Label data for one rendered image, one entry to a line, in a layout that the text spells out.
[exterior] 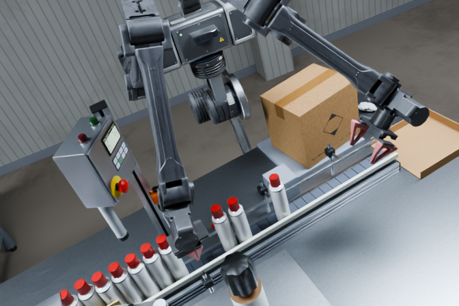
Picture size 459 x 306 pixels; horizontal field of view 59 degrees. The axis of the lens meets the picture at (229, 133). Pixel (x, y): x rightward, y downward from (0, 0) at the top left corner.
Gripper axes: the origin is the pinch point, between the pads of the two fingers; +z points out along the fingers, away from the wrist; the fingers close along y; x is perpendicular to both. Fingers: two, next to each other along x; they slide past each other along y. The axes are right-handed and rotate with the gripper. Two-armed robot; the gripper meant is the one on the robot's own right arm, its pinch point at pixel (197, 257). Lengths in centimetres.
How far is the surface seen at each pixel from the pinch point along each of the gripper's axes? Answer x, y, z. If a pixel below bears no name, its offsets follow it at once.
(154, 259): 12.8, -11.1, 5.9
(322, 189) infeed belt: 17, 52, 21
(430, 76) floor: 135, 239, 102
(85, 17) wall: 279, 12, -5
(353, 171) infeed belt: 17, 67, 21
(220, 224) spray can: 12.7, 11.6, 6.5
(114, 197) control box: 13.1, -12.3, -21.4
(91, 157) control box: 12.9, -12.4, -35.4
